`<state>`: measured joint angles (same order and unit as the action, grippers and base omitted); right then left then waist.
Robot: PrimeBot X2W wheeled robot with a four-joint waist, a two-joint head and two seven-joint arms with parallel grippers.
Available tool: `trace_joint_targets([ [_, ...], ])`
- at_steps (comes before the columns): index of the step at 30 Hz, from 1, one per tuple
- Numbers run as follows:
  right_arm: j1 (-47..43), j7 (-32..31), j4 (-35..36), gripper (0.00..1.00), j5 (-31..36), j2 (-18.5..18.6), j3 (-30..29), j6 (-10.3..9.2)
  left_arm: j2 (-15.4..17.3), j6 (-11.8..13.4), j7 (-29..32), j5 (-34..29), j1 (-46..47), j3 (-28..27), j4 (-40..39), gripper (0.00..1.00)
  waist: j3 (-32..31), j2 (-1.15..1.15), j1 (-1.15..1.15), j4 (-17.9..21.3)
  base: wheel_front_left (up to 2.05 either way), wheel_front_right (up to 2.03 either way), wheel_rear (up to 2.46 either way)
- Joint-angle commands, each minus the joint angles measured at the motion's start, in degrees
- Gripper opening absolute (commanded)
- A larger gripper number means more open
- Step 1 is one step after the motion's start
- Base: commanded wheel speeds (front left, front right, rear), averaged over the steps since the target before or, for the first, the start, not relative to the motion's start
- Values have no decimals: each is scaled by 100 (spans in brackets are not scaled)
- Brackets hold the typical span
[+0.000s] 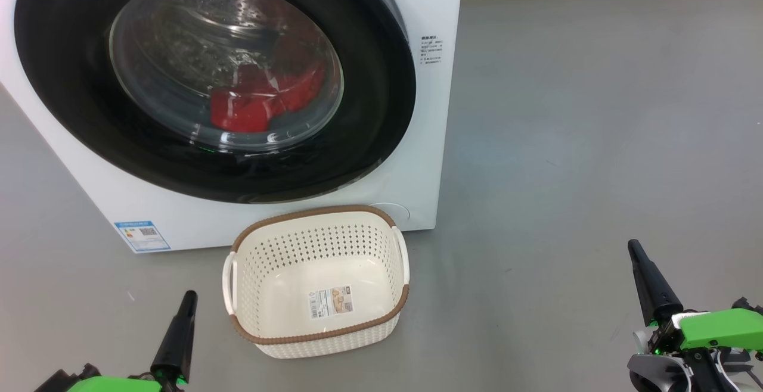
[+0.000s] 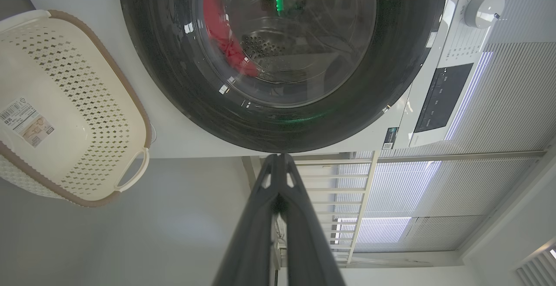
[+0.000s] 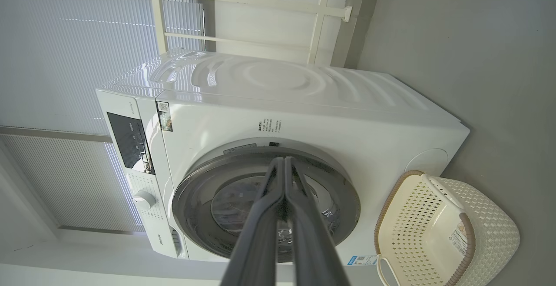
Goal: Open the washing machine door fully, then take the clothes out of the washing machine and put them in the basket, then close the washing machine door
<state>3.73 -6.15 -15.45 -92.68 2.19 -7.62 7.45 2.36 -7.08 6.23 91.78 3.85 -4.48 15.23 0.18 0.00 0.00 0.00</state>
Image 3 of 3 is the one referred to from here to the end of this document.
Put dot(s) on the white window blinds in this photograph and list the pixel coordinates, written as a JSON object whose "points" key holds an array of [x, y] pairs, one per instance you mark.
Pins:
{"points": [[65, 60]]}

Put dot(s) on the blue energy label sticker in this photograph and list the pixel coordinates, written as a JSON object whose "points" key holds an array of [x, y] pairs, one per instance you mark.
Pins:
{"points": [[361, 260]]}

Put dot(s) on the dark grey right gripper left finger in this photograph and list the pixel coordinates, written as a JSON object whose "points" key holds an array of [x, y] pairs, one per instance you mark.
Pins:
{"points": [[258, 234]]}

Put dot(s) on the round glass washing machine door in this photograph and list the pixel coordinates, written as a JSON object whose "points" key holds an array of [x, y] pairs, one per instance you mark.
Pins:
{"points": [[200, 199]]}

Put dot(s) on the white control knob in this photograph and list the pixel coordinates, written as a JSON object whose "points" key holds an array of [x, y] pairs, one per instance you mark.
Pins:
{"points": [[144, 200]]}

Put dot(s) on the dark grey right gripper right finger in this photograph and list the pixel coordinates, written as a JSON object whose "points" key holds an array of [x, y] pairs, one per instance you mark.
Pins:
{"points": [[312, 238]]}

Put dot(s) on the cream perforated laundry basket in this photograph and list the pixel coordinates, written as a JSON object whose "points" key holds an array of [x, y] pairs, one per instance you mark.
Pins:
{"points": [[425, 229]]}

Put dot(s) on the white drying rack frame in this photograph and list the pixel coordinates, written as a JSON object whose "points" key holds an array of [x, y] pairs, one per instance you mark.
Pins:
{"points": [[243, 0]]}

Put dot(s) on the QR code sticker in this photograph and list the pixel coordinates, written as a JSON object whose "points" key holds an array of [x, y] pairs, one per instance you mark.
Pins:
{"points": [[164, 116]]}

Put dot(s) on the white front-load washing machine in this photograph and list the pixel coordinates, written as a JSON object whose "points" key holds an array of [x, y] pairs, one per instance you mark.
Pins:
{"points": [[304, 99]]}

